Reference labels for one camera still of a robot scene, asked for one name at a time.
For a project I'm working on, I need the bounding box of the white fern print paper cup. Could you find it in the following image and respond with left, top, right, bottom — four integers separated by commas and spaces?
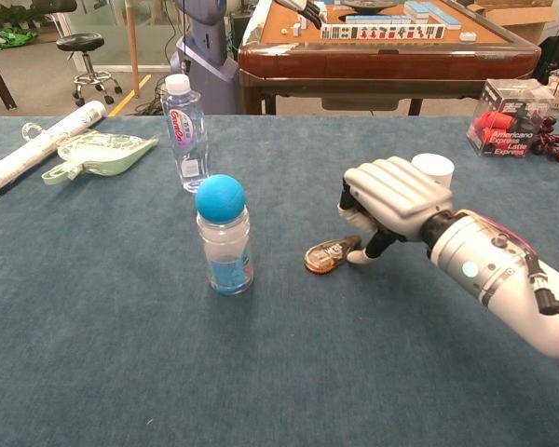
410, 153, 456, 190

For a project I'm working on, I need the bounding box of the orange brown correction tape dispenser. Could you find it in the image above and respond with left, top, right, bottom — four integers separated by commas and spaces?
304, 235, 362, 277

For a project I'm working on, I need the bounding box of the clear box of red capsules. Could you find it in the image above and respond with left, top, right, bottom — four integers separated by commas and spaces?
465, 77, 555, 159

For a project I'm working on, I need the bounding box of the black swivel stool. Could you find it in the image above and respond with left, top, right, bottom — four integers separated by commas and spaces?
55, 32, 123, 107

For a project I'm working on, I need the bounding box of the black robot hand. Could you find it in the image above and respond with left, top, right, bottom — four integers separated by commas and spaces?
279, 0, 330, 30

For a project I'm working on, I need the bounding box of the wooden pole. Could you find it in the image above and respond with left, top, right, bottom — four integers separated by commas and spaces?
125, 0, 141, 98

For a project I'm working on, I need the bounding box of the rolled white paper tube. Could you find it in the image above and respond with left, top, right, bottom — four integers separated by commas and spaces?
0, 100, 107, 196

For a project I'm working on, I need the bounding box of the clear plastic jar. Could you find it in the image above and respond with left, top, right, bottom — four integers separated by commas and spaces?
196, 207, 254, 296

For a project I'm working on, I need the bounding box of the blue table cloth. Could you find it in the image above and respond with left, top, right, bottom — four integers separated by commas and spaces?
0, 115, 559, 447

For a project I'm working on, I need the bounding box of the row of mahjong tiles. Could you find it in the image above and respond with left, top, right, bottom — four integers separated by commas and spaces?
320, 23, 447, 42

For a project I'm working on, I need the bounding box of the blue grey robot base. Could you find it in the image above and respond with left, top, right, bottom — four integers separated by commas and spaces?
170, 0, 241, 115

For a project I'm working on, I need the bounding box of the dark red capsule cluster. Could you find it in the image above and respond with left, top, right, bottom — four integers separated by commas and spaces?
530, 115, 559, 164

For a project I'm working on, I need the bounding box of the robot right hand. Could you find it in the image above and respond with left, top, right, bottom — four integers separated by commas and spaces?
337, 156, 455, 265

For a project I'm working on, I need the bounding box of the clear water bottle white cap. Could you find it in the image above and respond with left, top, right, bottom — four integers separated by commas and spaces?
160, 73, 211, 195

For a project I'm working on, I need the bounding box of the light green dustpan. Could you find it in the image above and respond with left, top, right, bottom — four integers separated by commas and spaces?
40, 129, 160, 187

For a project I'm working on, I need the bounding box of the blue ball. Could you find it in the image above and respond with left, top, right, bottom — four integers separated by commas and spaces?
194, 173, 247, 223

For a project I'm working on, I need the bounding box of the green bag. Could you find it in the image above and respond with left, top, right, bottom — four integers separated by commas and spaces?
0, 26, 38, 51

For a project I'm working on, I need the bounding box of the cardboard box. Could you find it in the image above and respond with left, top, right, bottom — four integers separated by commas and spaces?
474, 0, 558, 46

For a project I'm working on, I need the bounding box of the white plastic hook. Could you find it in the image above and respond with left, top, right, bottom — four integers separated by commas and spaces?
20, 121, 46, 142

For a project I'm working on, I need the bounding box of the brown mahjong table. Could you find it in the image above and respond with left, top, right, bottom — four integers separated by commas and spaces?
237, 0, 542, 116

